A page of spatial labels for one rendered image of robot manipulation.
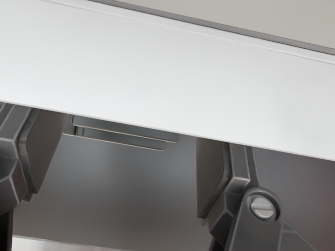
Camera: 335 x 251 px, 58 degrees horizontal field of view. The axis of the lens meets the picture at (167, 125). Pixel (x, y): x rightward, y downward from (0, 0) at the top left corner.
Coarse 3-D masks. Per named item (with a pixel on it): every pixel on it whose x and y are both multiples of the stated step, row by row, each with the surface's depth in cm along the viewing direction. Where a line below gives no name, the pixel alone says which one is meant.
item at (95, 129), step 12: (72, 120) 33; (84, 120) 33; (96, 120) 33; (84, 132) 34; (96, 132) 34; (108, 132) 34; (120, 132) 34; (132, 132) 34; (144, 132) 34; (156, 132) 34; (168, 132) 34; (132, 144) 35; (144, 144) 35; (156, 144) 35
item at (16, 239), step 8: (16, 240) 14; (24, 240) 14; (32, 240) 14; (40, 240) 14; (48, 240) 14; (16, 248) 14; (24, 248) 14; (32, 248) 14; (40, 248) 14; (48, 248) 14; (56, 248) 14; (64, 248) 14; (72, 248) 15; (80, 248) 15; (88, 248) 15; (96, 248) 15; (104, 248) 15; (112, 248) 15
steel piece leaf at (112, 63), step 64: (0, 0) 6; (64, 0) 6; (0, 64) 5; (64, 64) 6; (128, 64) 6; (192, 64) 6; (256, 64) 6; (320, 64) 6; (192, 128) 6; (256, 128) 6; (320, 128) 6
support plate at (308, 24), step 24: (120, 0) 6; (144, 0) 5; (168, 0) 5; (192, 0) 5; (216, 0) 5; (240, 0) 5; (264, 0) 5; (288, 0) 5; (312, 0) 4; (240, 24) 6; (264, 24) 6; (288, 24) 5; (312, 24) 5
